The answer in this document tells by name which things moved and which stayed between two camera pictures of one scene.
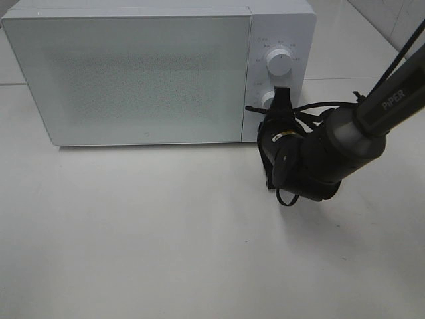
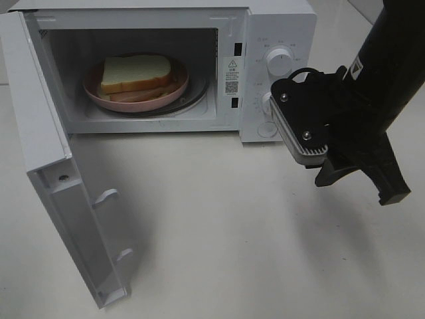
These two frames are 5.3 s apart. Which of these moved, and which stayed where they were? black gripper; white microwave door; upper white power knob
Moved: black gripper; white microwave door
Stayed: upper white power knob
